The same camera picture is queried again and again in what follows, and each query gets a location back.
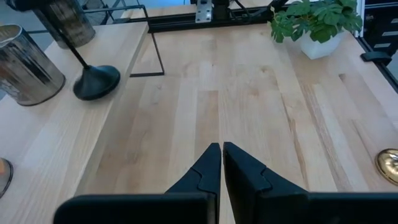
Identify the silver frame bracket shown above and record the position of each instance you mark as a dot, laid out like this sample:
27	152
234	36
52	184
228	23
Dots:
203	12

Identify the silver mercury glass jar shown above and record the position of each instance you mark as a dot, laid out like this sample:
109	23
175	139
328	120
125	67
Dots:
28	68

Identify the black frame clip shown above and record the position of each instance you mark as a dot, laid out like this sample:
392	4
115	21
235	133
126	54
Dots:
376	56

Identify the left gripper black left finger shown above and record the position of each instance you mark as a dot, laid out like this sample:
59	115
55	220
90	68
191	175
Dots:
202	180

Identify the green plant white pot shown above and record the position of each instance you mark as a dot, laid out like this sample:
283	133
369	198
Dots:
320	15

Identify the black candlestick holder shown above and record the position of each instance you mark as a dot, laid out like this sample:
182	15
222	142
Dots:
96	84

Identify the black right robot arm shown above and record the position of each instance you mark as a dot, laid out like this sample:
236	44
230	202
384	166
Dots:
221	8

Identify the black drawer cabinet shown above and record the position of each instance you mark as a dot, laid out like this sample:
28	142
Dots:
382	28

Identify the black aluminium frame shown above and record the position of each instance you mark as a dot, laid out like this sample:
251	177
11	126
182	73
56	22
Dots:
174	23

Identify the gold candlestick holder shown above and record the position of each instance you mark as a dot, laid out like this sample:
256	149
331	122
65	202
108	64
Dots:
388	166

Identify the orange candle glass jar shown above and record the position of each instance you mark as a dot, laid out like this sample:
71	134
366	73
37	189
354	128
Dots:
68	25
4	177

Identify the wooden shelf riser black legs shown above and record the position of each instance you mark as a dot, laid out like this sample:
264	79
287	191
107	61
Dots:
62	140

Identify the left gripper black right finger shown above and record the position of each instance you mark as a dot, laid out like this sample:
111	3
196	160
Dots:
248	193

